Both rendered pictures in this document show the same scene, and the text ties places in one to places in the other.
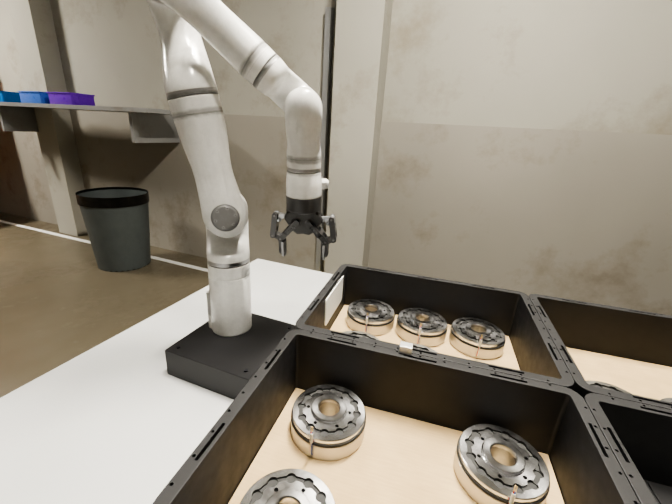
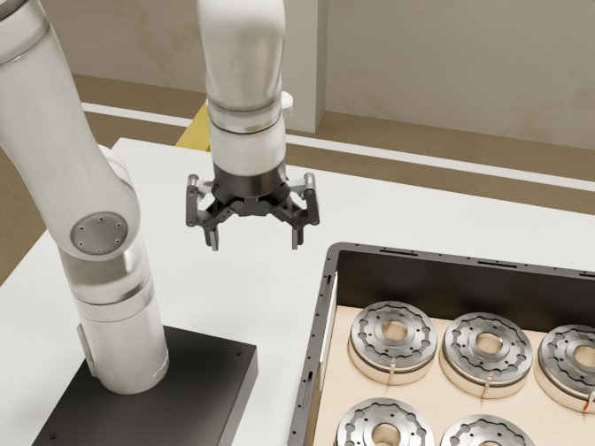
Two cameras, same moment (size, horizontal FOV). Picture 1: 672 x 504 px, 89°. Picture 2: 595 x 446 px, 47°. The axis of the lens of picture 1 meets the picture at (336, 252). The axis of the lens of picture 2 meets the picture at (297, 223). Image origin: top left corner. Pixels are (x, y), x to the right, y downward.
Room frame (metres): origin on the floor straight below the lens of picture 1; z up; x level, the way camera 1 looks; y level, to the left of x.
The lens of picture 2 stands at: (0.15, 0.08, 1.50)
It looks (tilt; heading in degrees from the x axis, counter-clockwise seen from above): 42 degrees down; 354
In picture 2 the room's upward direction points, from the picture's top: straight up
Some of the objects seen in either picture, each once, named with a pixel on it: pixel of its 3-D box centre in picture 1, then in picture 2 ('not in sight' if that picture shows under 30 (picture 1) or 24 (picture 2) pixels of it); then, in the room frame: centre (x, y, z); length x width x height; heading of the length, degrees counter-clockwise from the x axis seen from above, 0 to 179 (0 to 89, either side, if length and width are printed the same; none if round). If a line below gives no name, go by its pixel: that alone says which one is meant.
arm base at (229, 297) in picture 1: (230, 294); (122, 323); (0.71, 0.24, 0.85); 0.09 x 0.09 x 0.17; 68
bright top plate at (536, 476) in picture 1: (502, 458); not in sight; (0.31, -0.22, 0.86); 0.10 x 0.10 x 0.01
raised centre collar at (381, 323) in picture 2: (371, 308); (394, 331); (0.66, -0.08, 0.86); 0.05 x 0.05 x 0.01
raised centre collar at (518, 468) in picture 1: (502, 455); not in sight; (0.31, -0.22, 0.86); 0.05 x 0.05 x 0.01
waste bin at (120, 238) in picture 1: (119, 228); not in sight; (2.81, 1.89, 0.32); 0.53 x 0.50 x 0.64; 69
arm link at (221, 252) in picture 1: (227, 229); (96, 226); (0.71, 0.24, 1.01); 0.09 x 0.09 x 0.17; 17
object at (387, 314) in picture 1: (371, 310); (393, 334); (0.66, -0.08, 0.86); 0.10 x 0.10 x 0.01
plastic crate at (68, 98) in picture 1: (71, 99); not in sight; (3.07, 2.29, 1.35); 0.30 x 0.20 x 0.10; 69
